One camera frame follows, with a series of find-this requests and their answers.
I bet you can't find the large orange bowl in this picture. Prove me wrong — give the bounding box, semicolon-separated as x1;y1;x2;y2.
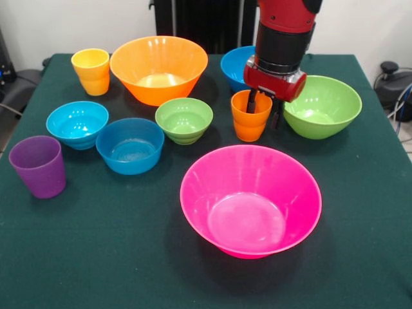
109;35;209;107

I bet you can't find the purple cup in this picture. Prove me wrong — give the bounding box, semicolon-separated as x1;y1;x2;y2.
8;135;67;200

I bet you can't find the dark green tablecloth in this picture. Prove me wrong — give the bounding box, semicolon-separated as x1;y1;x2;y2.
0;53;412;309

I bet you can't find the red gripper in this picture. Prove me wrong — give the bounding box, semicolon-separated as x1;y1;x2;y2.
243;55;308;130

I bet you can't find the yellow cup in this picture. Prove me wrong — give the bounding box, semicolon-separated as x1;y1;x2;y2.
70;48;111;97

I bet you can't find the orange cup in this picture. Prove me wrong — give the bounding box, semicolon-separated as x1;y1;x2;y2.
230;89;274;142

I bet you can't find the medium blue bowl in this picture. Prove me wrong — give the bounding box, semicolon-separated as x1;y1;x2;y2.
220;46;257;93

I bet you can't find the large pink bowl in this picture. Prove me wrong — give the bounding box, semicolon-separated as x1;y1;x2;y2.
179;144;323;260

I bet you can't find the small green bowl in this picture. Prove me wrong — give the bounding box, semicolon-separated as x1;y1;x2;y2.
154;97;214;145

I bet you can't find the dark blue bowl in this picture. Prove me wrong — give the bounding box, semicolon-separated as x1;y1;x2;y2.
95;117;165;176

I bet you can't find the small light blue bowl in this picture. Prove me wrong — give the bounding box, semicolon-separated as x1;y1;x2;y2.
46;100;109;151

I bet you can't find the black computer tower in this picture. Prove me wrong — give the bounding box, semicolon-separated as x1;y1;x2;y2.
0;27;17;85

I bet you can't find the large green bowl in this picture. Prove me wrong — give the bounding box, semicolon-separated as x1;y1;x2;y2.
279;75;363;140

